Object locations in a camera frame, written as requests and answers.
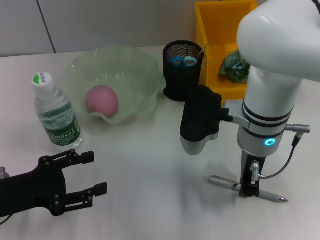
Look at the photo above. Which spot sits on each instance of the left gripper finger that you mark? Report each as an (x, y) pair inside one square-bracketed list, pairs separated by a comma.
[(85, 198), (75, 157)]

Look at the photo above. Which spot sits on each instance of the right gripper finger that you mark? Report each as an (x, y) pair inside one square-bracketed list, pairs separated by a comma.
[(243, 190), (252, 191)]

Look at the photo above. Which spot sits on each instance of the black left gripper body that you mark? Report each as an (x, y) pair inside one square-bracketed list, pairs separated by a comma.
[(32, 190)]

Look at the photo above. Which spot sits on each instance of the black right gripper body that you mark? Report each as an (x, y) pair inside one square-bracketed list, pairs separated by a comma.
[(248, 172)]

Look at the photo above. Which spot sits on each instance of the white grey ballpoint pen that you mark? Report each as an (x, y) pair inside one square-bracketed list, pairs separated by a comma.
[(222, 180)]

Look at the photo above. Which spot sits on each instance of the clear plastic water bottle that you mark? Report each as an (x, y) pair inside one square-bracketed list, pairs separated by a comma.
[(62, 125)]

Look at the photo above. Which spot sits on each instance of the pink peach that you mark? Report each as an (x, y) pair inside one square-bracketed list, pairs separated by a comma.
[(102, 100)]

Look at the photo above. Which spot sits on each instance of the green plastic wrap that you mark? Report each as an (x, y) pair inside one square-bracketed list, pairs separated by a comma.
[(232, 70)]

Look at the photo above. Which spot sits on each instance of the clear plastic ruler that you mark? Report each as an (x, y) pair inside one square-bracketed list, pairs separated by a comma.
[(203, 50)]

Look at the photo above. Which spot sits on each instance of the blue scissors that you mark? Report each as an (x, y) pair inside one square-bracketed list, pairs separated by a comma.
[(173, 60)]

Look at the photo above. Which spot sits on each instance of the green glass fruit plate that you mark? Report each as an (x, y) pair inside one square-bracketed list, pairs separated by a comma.
[(120, 65)]

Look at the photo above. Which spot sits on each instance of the black mesh pen holder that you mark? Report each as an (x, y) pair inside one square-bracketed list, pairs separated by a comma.
[(175, 82)]

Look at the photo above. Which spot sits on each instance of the yellow plastic bin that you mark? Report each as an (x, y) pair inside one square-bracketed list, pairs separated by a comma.
[(212, 25)]

